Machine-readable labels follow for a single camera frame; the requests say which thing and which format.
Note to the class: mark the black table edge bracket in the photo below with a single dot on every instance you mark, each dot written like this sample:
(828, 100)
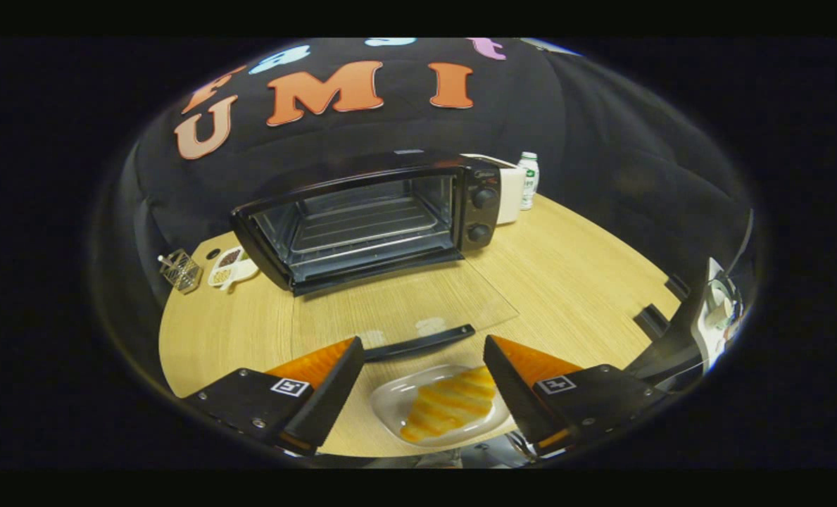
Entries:
(677, 287)
(650, 322)

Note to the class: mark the white divided dish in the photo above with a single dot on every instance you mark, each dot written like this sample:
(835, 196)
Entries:
(234, 271)

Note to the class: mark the white plate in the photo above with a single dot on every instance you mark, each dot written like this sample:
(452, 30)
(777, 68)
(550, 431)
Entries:
(390, 401)

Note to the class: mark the white bottle green label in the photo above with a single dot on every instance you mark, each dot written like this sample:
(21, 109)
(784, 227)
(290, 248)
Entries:
(529, 179)

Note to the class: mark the white slot toaster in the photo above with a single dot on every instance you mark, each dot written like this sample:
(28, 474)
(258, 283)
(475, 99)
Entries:
(511, 193)

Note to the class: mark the black toaster oven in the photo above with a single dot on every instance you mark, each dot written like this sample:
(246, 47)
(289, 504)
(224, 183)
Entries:
(481, 201)

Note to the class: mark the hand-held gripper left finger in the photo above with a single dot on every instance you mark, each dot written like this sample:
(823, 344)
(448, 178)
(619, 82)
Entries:
(330, 398)

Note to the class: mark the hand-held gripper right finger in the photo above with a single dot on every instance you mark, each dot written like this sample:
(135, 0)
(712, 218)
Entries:
(513, 398)

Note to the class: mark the golden croissant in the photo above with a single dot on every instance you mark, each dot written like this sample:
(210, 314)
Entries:
(450, 405)

